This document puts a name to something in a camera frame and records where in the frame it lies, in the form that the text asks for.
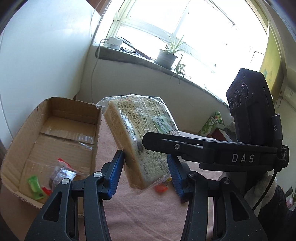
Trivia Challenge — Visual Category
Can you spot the yellow wall sheet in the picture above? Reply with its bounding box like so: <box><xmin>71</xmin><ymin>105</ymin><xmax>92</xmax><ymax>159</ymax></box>
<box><xmin>259</xmin><ymin>30</ymin><xmax>285</xmax><ymax>93</ymax></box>

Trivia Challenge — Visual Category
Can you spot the white cabinet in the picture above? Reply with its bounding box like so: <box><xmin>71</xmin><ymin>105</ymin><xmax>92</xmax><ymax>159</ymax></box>
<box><xmin>0</xmin><ymin>0</ymin><xmax>102</xmax><ymax>149</ymax></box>

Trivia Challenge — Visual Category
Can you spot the white wall unit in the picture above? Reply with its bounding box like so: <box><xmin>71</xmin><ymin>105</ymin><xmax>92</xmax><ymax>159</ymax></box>
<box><xmin>283</xmin><ymin>87</ymin><xmax>296</xmax><ymax>101</ymax></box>

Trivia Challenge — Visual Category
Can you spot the orange snack packet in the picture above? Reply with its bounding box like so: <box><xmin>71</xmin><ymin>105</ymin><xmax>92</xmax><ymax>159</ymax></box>
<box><xmin>154</xmin><ymin>182</ymin><xmax>169</xmax><ymax>193</ymax></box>

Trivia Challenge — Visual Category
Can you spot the clear bread packet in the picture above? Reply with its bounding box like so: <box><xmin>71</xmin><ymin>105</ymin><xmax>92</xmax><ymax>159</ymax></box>
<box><xmin>95</xmin><ymin>93</ymin><xmax>181</xmax><ymax>190</ymax></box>

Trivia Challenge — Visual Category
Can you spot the white power strip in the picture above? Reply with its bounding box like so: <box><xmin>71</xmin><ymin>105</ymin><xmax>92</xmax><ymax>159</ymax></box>
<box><xmin>103</xmin><ymin>36</ymin><xmax>122</xmax><ymax>49</ymax></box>

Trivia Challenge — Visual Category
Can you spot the black cable on windowsill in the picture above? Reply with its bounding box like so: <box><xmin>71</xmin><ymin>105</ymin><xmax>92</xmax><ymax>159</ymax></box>
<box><xmin>117</xmin><ymin>37</ymin><xmax>155</xmax><ymax>61</ymax></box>

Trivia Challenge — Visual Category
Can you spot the red box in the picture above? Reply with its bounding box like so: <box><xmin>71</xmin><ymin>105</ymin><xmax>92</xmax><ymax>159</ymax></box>
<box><xmin>209</xmin><ymin>128</ymin><xmax>234</xmax><ymax>141</ymax></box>

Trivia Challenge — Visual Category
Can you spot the grey stone windowsill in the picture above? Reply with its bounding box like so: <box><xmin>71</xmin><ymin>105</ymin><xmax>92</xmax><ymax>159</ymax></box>
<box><xmin>95</xmin><ymin>45</ymin><xmax>229</xmax><ymax>107</ymax></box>

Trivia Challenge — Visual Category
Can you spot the green leafy plant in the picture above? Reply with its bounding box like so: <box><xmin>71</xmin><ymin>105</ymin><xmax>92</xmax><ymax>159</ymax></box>
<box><xmin>285</xmin><ymin>187</ymin><xmax>296</xmax><ymax>210</ymax></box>

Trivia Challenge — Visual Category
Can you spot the white cable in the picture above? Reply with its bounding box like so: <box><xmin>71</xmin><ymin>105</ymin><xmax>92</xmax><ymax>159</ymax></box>
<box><xmin>89</xmin><ymin>5</ymin><xmax>109</xmax><ymax>103</ymax></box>

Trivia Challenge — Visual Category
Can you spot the clear packet with dark snack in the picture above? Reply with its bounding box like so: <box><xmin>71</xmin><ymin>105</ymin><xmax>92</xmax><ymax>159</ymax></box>
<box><xmin>50</xmin><ymin>158</ymin><xmax>78</xmax><ymax>188</ymax></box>

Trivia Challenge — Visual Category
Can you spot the person's right forearm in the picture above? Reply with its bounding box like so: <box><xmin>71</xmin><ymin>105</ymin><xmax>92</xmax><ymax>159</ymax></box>
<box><xmin>257</xmin><ymin>184</ymin><xmax>296</xmax><ymax>241</ymax></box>

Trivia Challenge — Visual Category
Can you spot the brown cardboard box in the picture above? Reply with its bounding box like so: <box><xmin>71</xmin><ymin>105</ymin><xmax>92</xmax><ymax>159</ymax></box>
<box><xmin>0</xmin><ymin>97</ymin><xmax>103</xmax><ymax>217</ymax></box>

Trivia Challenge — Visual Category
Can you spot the green snack packet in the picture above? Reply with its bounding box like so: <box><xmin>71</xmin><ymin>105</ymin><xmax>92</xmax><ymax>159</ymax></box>
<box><xmin>27</xmin><ymin>175</ymin><xmax>45</xmax><ymax>200</ymax></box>

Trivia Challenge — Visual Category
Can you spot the person's right hand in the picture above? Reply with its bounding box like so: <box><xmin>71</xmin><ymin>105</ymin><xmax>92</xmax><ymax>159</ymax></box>
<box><xmin>245</xmin><ymin>173</ymin><xmax>278</xmax><ymax>210</ymax></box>

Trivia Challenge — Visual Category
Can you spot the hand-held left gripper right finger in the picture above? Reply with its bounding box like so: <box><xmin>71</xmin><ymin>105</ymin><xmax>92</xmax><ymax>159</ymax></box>
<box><xmin>167</xmin><ymin>154</ymin><xmax>269</xmax><ymax>241</ymax></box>

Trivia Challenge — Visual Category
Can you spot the potted spider plant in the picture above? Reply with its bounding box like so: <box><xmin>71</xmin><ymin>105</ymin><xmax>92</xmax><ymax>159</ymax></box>
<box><xmin>154</xmin><ymin>32</ymin><xmax>188</xmax><ymax>86</ymax></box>

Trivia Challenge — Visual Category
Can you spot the green printed box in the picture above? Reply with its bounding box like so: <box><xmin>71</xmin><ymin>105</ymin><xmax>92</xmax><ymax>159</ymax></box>
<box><xmin>199</xmin><ymin>112</ymin><xmax>225</xmax><ymax>137</ymax></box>

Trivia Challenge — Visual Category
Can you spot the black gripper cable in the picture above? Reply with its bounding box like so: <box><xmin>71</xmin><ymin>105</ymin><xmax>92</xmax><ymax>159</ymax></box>
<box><xmin>251</xmin><ymin>158</ymin><xmax>285</xmax><ymax>212</ymax></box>

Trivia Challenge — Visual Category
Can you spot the white framed window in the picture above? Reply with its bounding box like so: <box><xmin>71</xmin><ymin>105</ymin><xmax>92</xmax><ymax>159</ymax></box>
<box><xmin>96</xmin><ymin>0</ymin><xmax>271</xmax><ymax>102</ymax></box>

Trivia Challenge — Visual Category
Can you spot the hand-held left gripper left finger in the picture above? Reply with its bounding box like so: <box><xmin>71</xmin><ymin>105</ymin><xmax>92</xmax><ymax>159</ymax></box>
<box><xmin>24</xmin><ymin>149</ymin><xmax>125</xmax><ymax>241</ymax></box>

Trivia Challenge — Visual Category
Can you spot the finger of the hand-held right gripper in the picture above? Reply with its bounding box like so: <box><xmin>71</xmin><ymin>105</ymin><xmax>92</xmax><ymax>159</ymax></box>
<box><xmin>142</xmin><ymin>131</ymin><xmax>204</xmax><ymax>163</ymax></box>

